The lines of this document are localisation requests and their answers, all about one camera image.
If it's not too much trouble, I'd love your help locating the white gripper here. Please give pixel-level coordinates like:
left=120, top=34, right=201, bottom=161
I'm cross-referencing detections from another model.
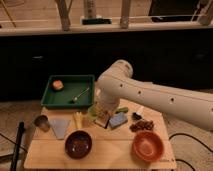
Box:
left=95, top=103, right=114, bottom=120

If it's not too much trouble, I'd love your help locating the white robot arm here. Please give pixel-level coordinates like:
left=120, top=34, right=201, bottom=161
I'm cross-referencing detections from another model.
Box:
left=97, top=60, right=213, bottom=132

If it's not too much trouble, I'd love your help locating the purple bowl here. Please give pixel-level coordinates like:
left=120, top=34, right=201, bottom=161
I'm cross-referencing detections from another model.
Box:
left=65, top=130, right=92, bottom=159

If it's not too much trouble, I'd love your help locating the orange bowl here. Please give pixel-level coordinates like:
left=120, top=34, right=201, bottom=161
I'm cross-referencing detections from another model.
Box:
left=132, top=131, right=164, bottom=163

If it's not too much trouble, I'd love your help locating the green cup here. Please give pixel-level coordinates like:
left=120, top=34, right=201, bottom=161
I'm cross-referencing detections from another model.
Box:
left=87, top=106, right=97, bottom=121

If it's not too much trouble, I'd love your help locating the metal spoon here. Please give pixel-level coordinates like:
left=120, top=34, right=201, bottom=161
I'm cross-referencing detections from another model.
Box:
left=71, top=87, right=90, bottom=103

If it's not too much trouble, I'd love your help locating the blue sponge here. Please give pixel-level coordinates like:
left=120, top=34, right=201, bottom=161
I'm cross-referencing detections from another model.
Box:
left=109, top=112, right=128, bottom=128

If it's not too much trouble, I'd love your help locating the green banana toy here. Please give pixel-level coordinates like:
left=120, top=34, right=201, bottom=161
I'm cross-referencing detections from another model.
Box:
left=116, top=107, right=129, bottom=113

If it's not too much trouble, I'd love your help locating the green plastic tray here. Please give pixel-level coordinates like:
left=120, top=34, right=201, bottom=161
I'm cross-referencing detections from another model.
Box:
left=41, top=75, right=95, bottom=109

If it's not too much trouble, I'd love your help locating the grey cloth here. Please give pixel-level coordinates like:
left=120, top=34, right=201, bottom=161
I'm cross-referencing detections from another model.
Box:
left=50, top=119, right=69, bottom=140

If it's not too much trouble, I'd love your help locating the brown grape bunch toy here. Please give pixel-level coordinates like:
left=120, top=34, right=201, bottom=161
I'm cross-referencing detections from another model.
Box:
left=130, top=120, right=154, bottom=132

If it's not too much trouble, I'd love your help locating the orange fruit toy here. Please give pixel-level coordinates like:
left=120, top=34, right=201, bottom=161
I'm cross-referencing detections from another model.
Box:
left=52, top=80, right=63, bottom=91

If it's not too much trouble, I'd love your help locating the metal cup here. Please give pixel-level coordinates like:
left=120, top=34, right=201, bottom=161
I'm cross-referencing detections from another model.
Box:
left=34, top=115, right=50, bottom=132

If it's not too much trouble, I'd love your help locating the black pole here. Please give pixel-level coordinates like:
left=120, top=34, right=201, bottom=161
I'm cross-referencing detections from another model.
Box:
left=10, top=122, right=25, bottom=171

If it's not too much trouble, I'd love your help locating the green base stand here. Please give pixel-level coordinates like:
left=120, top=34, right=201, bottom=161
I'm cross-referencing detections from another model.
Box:
left=82, top=18, right=111, bottom=25

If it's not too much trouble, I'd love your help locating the white handled brush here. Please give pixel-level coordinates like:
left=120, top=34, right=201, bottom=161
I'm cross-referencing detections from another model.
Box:
left=132, top=107, right=143, bottom=121

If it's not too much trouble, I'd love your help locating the black cable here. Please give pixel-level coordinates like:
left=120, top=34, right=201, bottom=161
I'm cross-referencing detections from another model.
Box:
left=168, top=132, right=213, bottom=171

